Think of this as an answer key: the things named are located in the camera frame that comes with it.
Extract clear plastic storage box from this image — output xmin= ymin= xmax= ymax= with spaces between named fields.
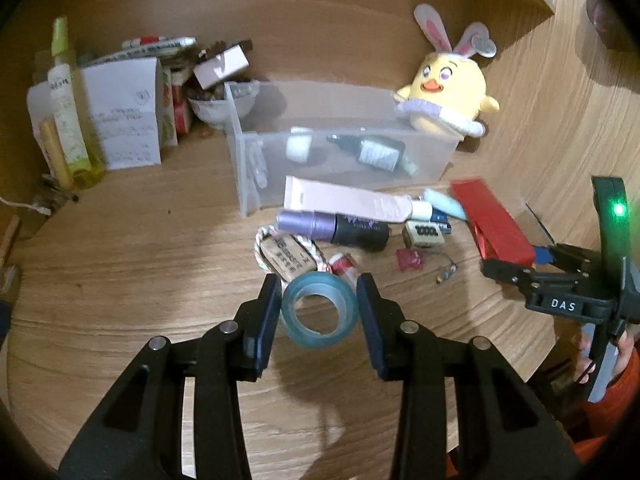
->
xmin=223 ymin=80 xmax=460 ymax=218

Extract red white braided cord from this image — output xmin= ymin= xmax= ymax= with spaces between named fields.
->
xmin=254 ymin=225 xmax=333 ymax=276

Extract mahjong tile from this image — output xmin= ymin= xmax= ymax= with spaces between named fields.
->
xmin=403 ymin=220 xmax=446 ymax=249

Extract dark brown round object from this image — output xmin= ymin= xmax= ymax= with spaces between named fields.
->
xmin=586 ymin=0 xmax=640 ymax=51

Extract small red carton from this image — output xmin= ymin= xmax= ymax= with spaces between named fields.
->
xmin=172 ymin=82 xmax=194 ymax=134

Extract person's right forearm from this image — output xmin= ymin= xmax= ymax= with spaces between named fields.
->
xmin=570 ymin=357 xmax=640 ymax=466

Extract dark green bottle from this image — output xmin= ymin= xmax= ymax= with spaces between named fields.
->
xmin=327 ymin=133 xmax=420 ymax=177

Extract small white box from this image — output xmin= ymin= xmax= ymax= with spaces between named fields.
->
xmin=193 ymin=46 xmax=249 ymax=88

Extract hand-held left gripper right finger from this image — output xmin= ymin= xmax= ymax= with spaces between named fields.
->
xmin=356 ymin=273 xmax=583 ymax=480

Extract purple and black bottle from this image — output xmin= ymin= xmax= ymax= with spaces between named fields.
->
xmin=276 ymin=208 xmax=391 ymax=252

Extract white bowl with trinkets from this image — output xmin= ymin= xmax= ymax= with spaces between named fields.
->
xmin=187 ymin=80 xmax=261 ymax=128

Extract fruit print carton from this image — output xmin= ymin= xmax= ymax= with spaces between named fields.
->
xmin=157 ymin=66 xmax=179 ymax=147

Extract white cable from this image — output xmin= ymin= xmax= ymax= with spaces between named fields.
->
xmin=0 ymin=196 xmax=51 ymax=214

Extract white round bottle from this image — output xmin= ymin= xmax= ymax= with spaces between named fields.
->
xmin=286 ymin=126 xmax=316 ymax=163

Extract blue battery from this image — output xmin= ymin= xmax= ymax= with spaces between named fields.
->
xmin=431 ymin=208 xmax=455 ymax=236

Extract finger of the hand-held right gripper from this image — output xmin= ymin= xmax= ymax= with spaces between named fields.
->
xmin=481 ymin=258 xmax=541 ymax=307
xmin=531 ymin=243 xmax=602 ymax=277

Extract red and white lip balm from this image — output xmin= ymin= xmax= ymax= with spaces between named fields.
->
xmin=327 ymin=252 xmax=363 ymax=286

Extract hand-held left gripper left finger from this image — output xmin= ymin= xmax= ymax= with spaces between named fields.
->
xmin=57 ymin=274 xmax=283 ymax=480

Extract yellow chick plush toy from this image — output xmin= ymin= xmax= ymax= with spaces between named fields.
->
xmin=391 ymin=4 xmax=501 ymax=140

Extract beige tube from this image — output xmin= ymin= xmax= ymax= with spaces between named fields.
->
xmin=37 ymin=119 xmax=76 ymax=191

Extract teal adhesive tape roll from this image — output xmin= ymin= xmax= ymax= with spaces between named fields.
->
xmin=280 ymin=274 xmax=360 ymax=348

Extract wooden stick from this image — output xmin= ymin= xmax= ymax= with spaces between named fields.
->
xmin=0 ymin=215 xmax=21 ymax=267

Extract light blue small tube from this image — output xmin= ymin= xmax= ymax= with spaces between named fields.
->
xmin=423 ymin=187 xmax=468 ymax=221

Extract wooden tag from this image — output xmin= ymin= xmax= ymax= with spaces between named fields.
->
xmin=260 ymin=236 xmax=321 ymax=281

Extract small metal charm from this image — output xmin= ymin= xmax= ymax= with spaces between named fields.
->
xmin=434 ymin=255 xmax=458 ymax=283

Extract white and green tube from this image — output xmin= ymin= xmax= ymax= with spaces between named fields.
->
xmin=47 ymin=62 xmax=91 ymax=173

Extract white paper note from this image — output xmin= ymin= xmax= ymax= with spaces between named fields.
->
xmin=80 ymin=57 xmax=165 ymax=171

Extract person's right hand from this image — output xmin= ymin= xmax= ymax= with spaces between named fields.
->
xmin=573 ymin=326 xmax=640 ymax=386

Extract clear white pen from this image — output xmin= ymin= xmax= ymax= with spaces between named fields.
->
xmin=247 ymin=140 xmax=271 ymax=190

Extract pink cosmetic tube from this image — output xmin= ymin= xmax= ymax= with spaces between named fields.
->
xmin=283 ymin=176 xmax=433 ymax=223

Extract long red cardboard box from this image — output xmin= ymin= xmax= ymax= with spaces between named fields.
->
xmin=449 ymin=177 xmax=536 ymax=267

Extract eyeglasses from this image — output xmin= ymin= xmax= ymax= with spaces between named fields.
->
xmin=35 ymin=175 xmax=81 ymax=211

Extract red candy packet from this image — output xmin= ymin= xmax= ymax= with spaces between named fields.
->
xmin=396 ymin=248 xmax=425 ymax=272

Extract green spray bottle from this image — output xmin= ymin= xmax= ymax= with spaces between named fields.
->
xmin=50 ymin=16 xmax=107 ymax=190

